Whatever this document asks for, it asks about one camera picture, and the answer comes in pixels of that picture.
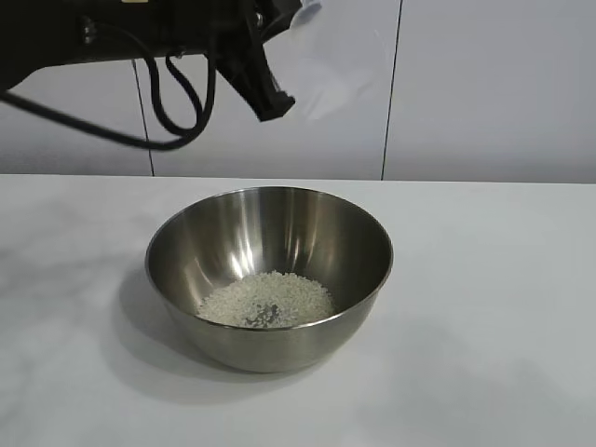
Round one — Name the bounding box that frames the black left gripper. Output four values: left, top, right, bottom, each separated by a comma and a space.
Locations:
162, 0, 303, 124

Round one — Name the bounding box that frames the black left camera cable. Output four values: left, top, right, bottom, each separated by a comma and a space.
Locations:
146, 53, 207, 135

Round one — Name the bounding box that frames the stainless steel mixing bowl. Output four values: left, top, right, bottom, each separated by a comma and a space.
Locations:
144, 185, 396, 373

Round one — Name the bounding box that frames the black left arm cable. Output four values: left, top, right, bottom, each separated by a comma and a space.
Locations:
0, 46, 220, 151

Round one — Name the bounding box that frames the white uncooked rice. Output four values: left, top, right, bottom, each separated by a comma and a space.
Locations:
197, 271, 337, 330

